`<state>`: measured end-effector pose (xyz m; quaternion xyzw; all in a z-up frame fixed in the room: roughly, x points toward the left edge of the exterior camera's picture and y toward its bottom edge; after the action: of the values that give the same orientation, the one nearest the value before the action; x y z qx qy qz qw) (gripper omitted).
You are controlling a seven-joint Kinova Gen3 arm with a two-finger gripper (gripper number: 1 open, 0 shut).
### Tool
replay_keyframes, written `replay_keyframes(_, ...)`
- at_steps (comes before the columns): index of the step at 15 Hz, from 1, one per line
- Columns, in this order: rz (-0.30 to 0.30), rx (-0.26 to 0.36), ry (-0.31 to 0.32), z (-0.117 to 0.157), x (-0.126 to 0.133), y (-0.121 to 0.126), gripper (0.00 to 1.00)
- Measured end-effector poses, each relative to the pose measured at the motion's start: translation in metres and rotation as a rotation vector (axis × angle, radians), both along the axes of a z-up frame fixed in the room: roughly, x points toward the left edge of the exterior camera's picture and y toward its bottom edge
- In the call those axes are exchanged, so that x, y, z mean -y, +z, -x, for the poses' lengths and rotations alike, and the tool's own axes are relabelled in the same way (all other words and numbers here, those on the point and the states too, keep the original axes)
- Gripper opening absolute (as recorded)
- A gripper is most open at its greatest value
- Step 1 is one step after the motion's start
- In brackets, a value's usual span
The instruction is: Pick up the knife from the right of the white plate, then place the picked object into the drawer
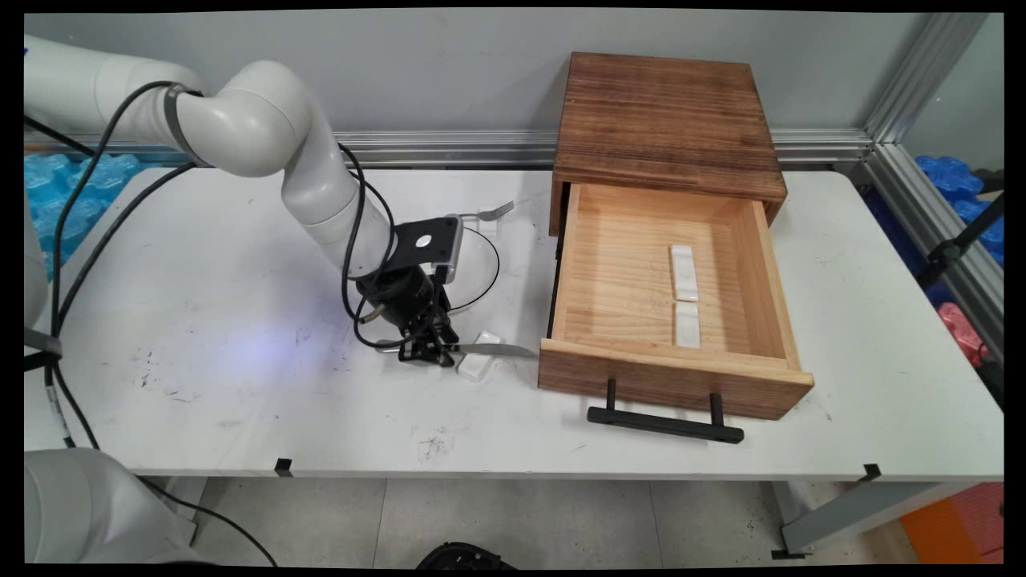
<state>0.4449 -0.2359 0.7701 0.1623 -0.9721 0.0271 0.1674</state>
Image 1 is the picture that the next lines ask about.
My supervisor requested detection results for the pink foam piece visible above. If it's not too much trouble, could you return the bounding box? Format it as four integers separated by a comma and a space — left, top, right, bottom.
936, 302, 992, 369

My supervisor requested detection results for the orange box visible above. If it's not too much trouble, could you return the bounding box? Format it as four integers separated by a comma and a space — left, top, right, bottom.
899, 481, 1004, 566

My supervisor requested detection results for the black drawer handle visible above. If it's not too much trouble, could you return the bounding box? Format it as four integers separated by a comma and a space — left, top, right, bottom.
586, 378, 745, 445

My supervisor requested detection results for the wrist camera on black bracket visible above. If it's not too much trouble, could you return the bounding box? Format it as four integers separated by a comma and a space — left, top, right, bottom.
394, 215, 466, 285

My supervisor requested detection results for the dark strap around arm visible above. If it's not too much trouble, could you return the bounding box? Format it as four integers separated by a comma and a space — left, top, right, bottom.
164, 83, 211, 169

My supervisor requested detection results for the thin black background cable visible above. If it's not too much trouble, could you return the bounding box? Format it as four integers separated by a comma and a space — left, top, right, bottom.
24, 115, 95, 157

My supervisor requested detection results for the light wooden drawer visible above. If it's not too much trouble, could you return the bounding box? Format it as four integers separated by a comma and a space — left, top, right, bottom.
537, 183, 816, 422

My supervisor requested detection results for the grey strap with white print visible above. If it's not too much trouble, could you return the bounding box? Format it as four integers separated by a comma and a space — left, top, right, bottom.
24, 327, 63, 373

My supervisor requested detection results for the black cable with white label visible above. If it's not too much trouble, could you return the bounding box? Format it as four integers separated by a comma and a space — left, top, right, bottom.
44, 80, 402, 450

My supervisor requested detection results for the horizontal aluminium frame rail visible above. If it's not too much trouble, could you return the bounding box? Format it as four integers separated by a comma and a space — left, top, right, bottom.
24, 128, 875, 171

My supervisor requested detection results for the dark wooden cabinet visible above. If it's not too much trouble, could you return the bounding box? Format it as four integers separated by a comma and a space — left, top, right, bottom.
547, 52, 789, 237

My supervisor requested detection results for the grey table leg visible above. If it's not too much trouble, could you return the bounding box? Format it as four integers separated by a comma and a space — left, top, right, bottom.
769, 481, 976, 560

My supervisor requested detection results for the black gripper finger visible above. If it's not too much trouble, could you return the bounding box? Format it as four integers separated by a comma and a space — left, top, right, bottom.
431, 309, 463, 368
398, 319, 438, 368

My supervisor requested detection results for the black round floor object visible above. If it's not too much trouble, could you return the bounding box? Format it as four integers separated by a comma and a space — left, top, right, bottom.
415, 542, 518, 570

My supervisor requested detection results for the blue foam padding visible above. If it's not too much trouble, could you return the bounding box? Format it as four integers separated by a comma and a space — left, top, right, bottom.
24, 152, 147, 281
914, 154, 1004, 269

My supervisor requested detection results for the white plate with black rim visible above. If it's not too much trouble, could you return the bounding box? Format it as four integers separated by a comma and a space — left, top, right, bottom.
437, 225, 503, 315

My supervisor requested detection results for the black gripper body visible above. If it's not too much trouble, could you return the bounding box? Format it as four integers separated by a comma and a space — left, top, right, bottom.
357, 264, 440, 331

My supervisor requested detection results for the silver fork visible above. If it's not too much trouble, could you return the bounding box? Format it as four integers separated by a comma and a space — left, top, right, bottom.
457, 200, 515, 221

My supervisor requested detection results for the aluminium frame corner post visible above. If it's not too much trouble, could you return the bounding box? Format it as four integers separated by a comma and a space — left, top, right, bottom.
862, 12, 992, 147

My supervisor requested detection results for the silver table knife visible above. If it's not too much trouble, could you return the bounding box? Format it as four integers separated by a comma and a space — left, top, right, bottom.
375, 341, 535, 358

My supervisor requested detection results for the aluminium frame side rail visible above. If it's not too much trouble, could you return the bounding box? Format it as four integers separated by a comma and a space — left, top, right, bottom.
854, 143, 1004, 361

